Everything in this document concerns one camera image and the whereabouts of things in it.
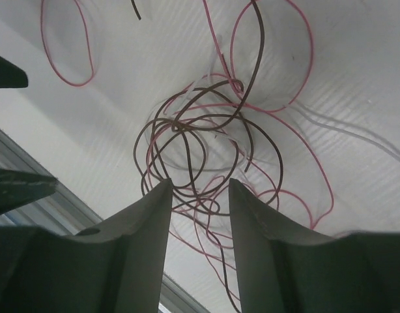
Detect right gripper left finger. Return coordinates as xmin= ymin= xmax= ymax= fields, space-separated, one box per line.
xmin=76 ymin=179 xmax=173 ymax=312

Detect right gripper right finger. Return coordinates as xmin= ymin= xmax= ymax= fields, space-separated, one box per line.
xmin=229 ymin=179 xmax=332 ymax=312

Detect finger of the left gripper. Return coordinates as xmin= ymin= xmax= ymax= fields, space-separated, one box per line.
xmin=0 ymin=56 xmax=29 ymax=89
xmin=0 ymin=168 xmax=59 ymax=216

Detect brown wires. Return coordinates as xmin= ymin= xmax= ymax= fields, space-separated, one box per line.
xmin=130 ymin=0 xmax=284 ymax=313

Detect pink wires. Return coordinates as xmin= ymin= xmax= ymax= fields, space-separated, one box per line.
xmin=40 ymin=0 xmax=334 ymax=284

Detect white wires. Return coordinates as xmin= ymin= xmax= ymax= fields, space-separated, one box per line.
xmin=147 ymin=32 xmax=400 ymax=248

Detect aluminium mounting rail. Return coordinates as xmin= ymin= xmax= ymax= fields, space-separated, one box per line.
xmin=0 ymin=130 xmax=205 ymax=312

